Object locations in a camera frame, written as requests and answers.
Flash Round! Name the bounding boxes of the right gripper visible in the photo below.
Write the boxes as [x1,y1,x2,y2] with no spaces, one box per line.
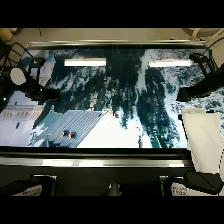
[176,85,201,103]

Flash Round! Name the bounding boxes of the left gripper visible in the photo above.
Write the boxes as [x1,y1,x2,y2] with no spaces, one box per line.
[39,85,62,103]

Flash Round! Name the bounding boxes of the white garment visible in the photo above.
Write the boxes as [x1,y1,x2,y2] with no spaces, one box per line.
[179,107,224,175]

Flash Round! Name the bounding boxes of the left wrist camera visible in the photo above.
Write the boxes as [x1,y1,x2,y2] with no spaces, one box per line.
[30,57,47,74]

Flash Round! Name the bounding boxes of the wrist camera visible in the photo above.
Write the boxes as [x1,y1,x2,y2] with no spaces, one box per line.
[30,57,47,74]
[188,52,214,77]

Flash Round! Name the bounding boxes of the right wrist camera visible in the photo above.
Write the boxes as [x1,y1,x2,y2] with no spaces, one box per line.
[188,52,214,77]

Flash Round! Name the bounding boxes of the black cable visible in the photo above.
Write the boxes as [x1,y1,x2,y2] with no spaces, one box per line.
[1,41,36,73]

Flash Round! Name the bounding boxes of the silver frame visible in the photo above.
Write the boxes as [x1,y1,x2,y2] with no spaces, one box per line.
[0,39,208,197]

